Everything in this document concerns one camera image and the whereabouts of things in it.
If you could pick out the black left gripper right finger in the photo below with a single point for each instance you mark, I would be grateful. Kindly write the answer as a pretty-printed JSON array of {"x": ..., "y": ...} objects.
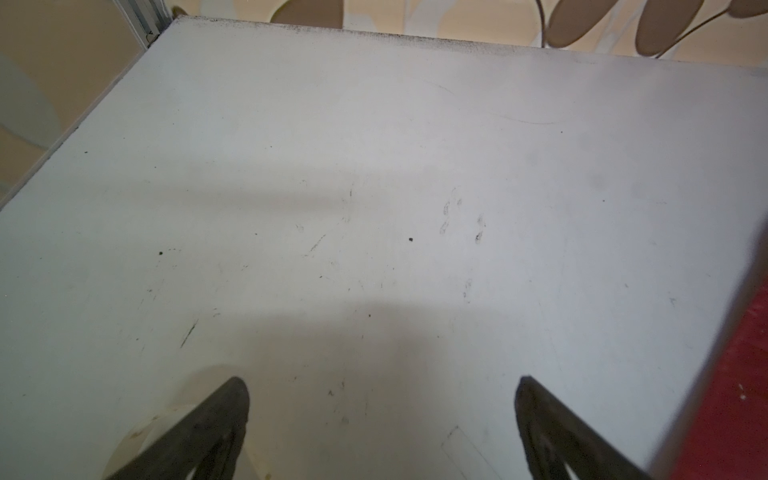
[{"x": 560, "y": 445}]

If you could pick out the dark red wrapping paper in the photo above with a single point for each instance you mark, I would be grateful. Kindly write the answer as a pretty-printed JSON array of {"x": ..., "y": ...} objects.
[{"x": 728, "y": 438}]

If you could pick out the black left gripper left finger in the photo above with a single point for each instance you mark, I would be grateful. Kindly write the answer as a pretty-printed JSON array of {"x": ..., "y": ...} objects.
[{"x": 205, "y": 444}]

